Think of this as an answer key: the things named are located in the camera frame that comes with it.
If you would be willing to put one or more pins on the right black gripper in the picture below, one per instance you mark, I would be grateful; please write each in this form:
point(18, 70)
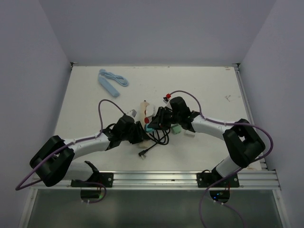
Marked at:
point(159, 122)

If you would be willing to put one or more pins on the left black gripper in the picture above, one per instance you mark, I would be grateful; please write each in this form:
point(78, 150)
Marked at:
point(140, 136)

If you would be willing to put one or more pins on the cyan plug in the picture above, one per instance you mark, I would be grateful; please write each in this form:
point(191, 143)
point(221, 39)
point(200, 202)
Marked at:
point(148, 129)

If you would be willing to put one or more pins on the green plug adapter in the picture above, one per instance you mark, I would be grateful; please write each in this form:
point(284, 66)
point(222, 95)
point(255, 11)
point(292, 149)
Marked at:
point(176, 129)

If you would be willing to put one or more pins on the beige red power strip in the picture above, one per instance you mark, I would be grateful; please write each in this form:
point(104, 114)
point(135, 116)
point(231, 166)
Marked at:
point(144, 120)

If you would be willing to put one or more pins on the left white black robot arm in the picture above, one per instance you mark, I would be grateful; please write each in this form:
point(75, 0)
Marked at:
point(54, 162)

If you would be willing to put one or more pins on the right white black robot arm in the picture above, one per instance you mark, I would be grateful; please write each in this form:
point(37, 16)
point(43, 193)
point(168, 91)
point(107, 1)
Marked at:
point(242, 141)

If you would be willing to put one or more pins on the white square plug adapter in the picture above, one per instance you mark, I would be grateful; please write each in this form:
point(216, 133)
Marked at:
point(189, 134)

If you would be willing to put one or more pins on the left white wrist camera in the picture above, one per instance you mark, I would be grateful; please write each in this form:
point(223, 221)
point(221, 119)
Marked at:
point(132, 113)

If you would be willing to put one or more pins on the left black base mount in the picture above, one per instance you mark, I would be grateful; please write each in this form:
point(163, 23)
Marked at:
point(94, 179)

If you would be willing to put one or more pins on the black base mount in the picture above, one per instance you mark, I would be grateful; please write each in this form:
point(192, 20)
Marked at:
point(206, 178)
point(94, 179)

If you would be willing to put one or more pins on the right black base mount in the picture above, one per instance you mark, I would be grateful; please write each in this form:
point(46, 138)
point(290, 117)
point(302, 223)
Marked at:
point(206, 178)

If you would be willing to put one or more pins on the right aluminium side rail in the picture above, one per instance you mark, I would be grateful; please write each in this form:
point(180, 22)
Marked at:
point(243, 93)

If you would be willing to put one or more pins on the aluminium mounting rail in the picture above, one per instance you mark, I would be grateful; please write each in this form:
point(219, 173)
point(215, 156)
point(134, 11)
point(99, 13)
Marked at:
point(186, 180)

